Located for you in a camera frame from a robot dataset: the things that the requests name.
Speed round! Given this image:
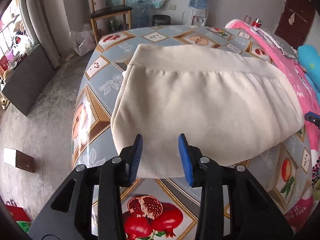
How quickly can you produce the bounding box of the beige zip jacket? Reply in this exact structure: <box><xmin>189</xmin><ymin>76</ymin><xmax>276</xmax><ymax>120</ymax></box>
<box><xmin>111</xmin><ymin>44</ymin><xmax>304</xmax><ymax>178</ymax></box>

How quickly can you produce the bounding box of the grey curtain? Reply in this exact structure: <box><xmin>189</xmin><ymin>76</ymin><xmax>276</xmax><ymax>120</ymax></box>
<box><xmin>18</xmin><ymin>0</ymin><xmax>60</xmax><ymax>69</ymax></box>

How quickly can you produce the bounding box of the pink floral blanket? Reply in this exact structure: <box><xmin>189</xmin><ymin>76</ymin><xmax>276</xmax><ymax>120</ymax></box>
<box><xmin>225</xmin><ymin>20</ymin><xmax>319</xmax><ymax>232</ymax></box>

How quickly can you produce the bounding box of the red gift bag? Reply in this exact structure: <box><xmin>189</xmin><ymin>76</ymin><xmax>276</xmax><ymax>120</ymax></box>
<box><xmin>5</xmin><ymin>199</ymin><xmax>31</xmax><ymax>234</ymax></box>

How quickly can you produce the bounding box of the white plastic bag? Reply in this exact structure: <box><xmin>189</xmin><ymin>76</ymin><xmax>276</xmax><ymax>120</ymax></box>
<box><xmin>69</xmin><ymin>23</ymin><xmax>96</xmax><ymax>56</ymax></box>

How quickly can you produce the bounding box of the wooden chair black seat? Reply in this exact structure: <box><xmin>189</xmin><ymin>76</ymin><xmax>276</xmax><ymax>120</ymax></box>
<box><xmin>89</xmin><ymin>0</ymin><xmax>132</xmax><ymax>44</ymax></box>

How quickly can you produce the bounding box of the fruit pattern table cover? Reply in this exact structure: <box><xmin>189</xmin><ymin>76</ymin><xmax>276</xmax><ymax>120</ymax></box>
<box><xmin>72</xmin><ymin>25</ymin><xmax>318</xmax><ymax>239</ymax></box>

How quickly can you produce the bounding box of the dark red door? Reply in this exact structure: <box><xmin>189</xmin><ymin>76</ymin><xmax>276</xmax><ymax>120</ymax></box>
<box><xmin>275</xmin><ymin>0</ymin><xmax>316</xmax><ymax>49</ymax></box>

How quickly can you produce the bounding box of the dark grey cabinet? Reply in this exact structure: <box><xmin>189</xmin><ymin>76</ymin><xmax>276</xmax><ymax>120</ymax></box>
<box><xmin>1</xmin><ymin>44</ymin><xmax>55</xmax><ymax>116</ymax></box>

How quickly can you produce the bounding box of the black rice cooker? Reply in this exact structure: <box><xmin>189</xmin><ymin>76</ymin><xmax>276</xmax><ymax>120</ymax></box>
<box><xmin>152</xmin><ymin>14</ymin><xmax>171</xmax><ymax>27</ymax></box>

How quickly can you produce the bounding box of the cyan pillow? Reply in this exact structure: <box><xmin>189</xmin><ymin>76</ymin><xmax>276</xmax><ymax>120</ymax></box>
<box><xmin>298</xmin><ymin>45</ymin><xmax>319</xmax><ymax>98</ymax></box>

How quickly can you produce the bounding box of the brown cardboard box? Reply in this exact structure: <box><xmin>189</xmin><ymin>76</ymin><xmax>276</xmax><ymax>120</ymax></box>
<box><xmin>3</xmin><ymin>148</ymin><xmax>35</xmax><ymax>173</ymax></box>

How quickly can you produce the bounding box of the white water dispenser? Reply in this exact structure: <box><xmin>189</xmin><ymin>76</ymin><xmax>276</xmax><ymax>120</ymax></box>
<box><xmin>189</xmin><ymin>9</ymin><xmax>208</xmax><ymax>27</ymax></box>

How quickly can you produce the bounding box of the empty clear water jug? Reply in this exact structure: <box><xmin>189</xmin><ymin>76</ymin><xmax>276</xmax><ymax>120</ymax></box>
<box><xmin>132</xmin><ymin>0</ymin><xmax>152</xmax><ymax>29</ymax></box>

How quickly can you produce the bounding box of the red lighter bottle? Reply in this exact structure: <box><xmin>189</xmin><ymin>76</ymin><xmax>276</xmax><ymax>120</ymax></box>
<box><xmin>252</xmin><ymin>18</ymin><xmax>261</xmax><ymax>28</ymax></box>

